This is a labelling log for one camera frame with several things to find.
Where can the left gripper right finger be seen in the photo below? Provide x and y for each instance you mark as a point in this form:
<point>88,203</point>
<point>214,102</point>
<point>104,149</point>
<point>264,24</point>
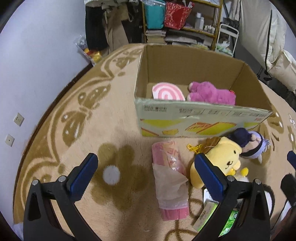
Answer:
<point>252,221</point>

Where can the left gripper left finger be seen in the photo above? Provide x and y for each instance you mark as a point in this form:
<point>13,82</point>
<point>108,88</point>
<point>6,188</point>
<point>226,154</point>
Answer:
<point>40,221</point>

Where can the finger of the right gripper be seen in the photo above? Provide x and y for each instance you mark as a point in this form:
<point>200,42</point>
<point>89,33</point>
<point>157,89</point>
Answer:
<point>291,158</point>

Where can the yellow dog plush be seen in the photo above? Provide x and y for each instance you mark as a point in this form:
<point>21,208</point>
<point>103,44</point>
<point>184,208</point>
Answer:
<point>223,153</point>

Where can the pink bear plush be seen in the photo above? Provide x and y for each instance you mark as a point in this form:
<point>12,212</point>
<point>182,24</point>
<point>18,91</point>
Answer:
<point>208,93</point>

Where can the pink swirl plush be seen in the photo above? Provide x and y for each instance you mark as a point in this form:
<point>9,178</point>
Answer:
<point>167,91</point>

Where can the white fluffy plush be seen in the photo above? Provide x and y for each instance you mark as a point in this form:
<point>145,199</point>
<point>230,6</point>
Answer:
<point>269,194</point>

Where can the green tissue pack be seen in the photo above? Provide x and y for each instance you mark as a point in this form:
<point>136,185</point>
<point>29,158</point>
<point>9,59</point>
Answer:
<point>206,214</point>

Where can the purple-haired doll plush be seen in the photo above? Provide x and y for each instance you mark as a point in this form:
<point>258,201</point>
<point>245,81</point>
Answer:
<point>253,144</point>

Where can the pink wrapped tissue pack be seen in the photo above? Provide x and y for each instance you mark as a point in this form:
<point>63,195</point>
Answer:
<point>170,181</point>

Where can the white trolley cart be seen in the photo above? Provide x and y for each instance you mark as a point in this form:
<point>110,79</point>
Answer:
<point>226,40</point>

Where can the cardboard box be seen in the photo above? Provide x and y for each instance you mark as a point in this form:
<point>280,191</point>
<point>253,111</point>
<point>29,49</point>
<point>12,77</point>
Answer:
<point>180,65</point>

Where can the plastic bag with toys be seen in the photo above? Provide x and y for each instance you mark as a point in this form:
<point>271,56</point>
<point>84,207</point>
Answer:
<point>93,56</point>

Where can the yellow metal shelf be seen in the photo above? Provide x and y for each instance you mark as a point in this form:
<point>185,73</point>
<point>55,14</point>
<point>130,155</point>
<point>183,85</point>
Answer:
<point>189,23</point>

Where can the stack of books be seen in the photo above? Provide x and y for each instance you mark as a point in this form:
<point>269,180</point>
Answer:
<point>155,36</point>

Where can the red gift bag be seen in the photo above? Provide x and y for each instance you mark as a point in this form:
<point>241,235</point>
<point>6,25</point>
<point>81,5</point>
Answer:
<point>176,14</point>

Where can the beige trench coat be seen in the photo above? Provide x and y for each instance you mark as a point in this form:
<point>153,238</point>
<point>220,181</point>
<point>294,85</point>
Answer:
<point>114,30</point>

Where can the teal bag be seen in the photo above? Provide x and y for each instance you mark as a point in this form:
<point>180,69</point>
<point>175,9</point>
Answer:
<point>154,14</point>

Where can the lower wall socket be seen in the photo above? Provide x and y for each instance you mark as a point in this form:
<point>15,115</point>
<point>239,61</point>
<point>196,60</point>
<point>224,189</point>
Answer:
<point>9,140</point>

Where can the wall socket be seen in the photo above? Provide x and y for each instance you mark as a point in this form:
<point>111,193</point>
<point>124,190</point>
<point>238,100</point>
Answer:
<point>9,140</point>
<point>18,120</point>

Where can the upper wall socket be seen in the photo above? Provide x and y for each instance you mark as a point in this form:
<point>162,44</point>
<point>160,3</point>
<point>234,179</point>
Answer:
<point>18,120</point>

